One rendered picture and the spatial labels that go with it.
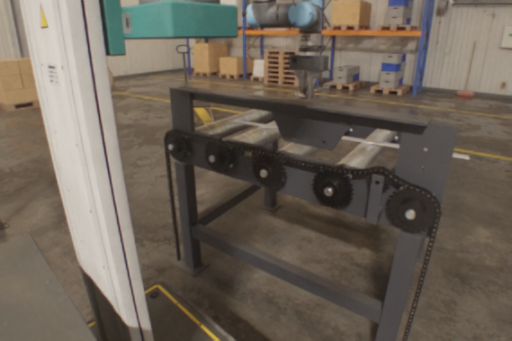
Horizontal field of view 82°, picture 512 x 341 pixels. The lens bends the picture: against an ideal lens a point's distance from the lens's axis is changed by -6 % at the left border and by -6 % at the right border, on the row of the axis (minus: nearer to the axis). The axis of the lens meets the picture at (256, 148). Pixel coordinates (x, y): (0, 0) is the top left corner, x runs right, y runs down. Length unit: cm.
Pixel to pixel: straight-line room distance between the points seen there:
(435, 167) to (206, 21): 88
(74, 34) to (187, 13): 21
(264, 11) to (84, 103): 62
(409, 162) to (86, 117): 98
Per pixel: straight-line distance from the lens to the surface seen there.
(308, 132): 129
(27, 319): 90
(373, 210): 120
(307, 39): 111
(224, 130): 193
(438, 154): 116
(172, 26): 55
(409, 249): 130
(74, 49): 65
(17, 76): 830
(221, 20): 61
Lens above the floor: 141
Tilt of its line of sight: 20 degrees down
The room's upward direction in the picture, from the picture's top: straight up
